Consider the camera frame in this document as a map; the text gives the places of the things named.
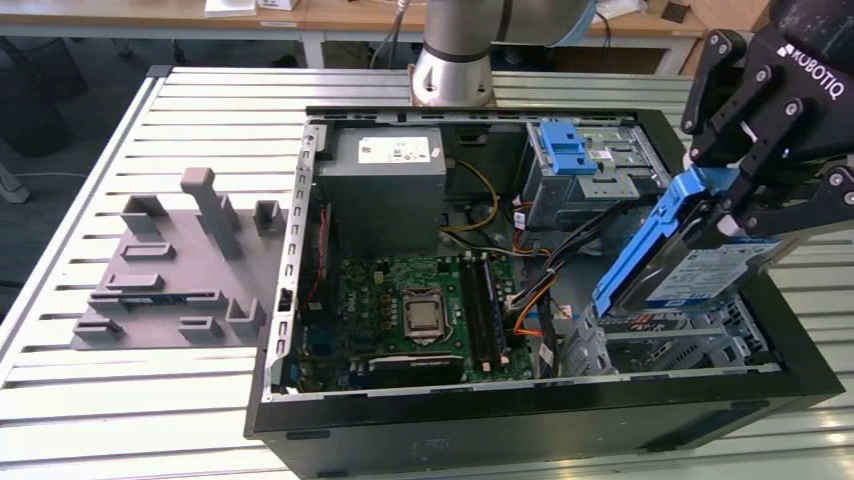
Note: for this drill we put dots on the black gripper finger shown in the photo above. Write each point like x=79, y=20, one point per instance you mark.
x=710, y=90
x=780, y=200

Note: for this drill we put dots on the hard disk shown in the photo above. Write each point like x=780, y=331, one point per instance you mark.
x=694, y=280

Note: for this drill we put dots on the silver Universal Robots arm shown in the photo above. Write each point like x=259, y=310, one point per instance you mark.
x=453, y=75

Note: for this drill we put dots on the metal disk bay cage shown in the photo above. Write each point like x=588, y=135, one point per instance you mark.
x=667, y=336

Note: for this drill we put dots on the wooden cabinet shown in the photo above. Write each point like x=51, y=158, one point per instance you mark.
x=750, y=12

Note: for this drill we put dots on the blue plastic latch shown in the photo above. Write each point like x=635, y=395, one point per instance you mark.
x=567, y=150

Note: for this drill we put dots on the metal optical drive cage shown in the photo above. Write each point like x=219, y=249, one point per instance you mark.
x=567, y=200

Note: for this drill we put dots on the installed RAM stick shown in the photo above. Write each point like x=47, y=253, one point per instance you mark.
x=496, y=320

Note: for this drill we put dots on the grey power supply unit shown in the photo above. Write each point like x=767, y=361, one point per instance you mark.
x=380, y=210

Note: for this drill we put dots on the silver CPU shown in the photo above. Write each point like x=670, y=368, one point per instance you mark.
x=423, y=317

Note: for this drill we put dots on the black graphics card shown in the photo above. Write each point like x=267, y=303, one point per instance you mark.
x=413, y=370

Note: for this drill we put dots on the green motherboard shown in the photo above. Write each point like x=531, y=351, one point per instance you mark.
x=363, y=285

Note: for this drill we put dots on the black PC case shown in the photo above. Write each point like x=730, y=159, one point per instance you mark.
x=467, y=440

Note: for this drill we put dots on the small white box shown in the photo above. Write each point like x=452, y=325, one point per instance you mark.
x=276, y=4

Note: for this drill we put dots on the wooden desk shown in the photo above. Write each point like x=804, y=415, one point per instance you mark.
x=200, y=22

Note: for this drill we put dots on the RAM stick on rack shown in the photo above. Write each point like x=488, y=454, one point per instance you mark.
x=153, y=300

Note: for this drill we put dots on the grey parts rack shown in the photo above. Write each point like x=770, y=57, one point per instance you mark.
x=167, y=330

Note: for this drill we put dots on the black office chair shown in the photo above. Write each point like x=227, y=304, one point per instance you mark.
x=40, y=100

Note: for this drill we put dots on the white table leg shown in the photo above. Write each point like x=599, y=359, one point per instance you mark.
x=13, y=192

